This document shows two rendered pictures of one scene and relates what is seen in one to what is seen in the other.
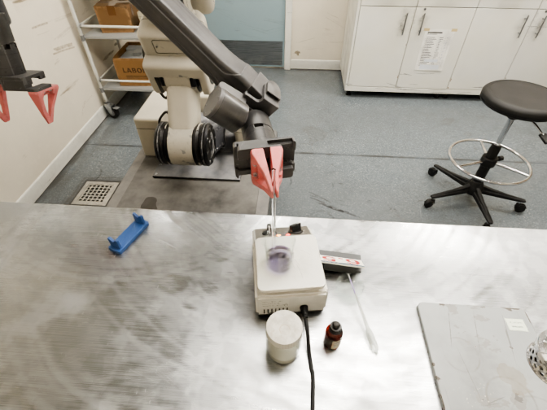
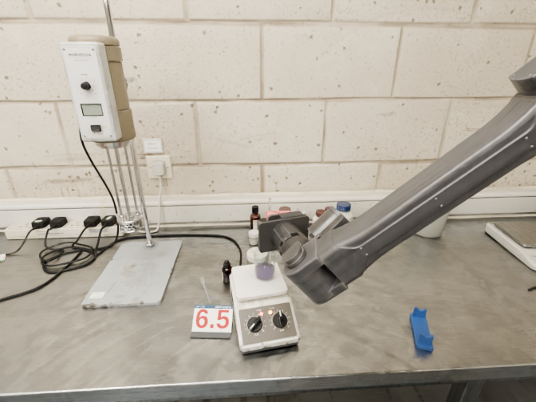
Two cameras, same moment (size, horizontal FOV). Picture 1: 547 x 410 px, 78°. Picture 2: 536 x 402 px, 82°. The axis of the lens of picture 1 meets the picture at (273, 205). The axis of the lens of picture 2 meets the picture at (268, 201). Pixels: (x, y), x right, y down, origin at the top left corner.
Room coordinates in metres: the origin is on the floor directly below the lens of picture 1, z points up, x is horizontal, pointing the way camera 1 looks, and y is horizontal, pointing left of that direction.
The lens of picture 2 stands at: (0.97, -0.09, 1.31)
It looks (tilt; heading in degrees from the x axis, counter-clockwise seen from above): 24 degrees down; 172
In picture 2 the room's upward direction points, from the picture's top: straight up
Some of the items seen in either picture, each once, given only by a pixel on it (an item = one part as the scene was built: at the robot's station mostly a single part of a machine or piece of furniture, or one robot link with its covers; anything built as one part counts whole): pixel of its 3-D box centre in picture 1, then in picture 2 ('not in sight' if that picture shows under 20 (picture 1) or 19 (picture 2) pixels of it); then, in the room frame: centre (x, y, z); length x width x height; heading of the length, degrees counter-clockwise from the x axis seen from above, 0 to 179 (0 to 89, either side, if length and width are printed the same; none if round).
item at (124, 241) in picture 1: (128, 231); (422, 326); (0.51, 0.33, 0.77); 0.10 x 0.03 x 0.04; 157
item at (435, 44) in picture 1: (434, 50); not in sight; (2.64, -1.21, 0.40); 0.24 x 0.01 x 0.30; 86
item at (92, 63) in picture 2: not in sight; (100, 94); (0.19, -0.37, 1.25); 0.15 x 0.11 x 0.24; 176
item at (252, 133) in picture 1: (262, 149); (288, 239); (0.48, 0.02, 1.01); 0.10 x 0.07 x 0.07; 101
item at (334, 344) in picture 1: (334, 333); (226, 270); (0.26, -0.10, 0.78); 0.03 x 0.03 x 0.07
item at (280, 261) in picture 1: (277, 251); (266, 262); (0.37, -0.01, 0.87); 0.06 x 0.05 x 0.08; 105
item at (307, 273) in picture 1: (288, 261); (258, 279); (0.37, -0.03, 0.83); 0.12 x 0.12 x 0.01; 5
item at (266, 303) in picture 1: (286, 263); (260, 301); (0.40, -0.03, 0.79); 0.22 x 0.13 x 0.08; 5
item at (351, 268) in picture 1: (340, 258); (212, 321); (0.43, -0.14, 0.77); 0.09 x 0.06 x 0.04; 81
